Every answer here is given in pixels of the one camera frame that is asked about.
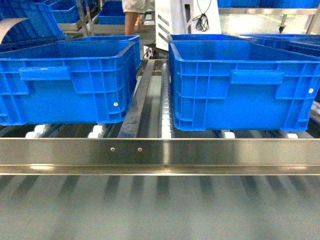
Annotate blue plastic bin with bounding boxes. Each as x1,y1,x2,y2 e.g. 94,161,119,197
169,40,320,132
0,40,136,126

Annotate rear left blue bin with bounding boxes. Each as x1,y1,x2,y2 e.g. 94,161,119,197
71,35,142,71

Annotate left blue plastic bin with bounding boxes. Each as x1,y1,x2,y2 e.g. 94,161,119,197
0,40,136,126

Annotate black coiled cable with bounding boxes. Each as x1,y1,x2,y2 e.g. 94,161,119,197
191,0,213,33

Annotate white machine cabinet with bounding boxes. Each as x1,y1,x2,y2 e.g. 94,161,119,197
155,0,222,51

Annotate right blue plastic bin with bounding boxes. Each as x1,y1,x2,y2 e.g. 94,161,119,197
169,40,320,132

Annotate rear right blue bin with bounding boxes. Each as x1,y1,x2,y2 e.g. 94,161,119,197
167,34,251,42

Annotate person in white shorts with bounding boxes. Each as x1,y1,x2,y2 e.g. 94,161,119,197
121,0,155,36

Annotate stainless steel shelf rack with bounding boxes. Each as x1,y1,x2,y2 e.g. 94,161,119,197
0,60,320,176

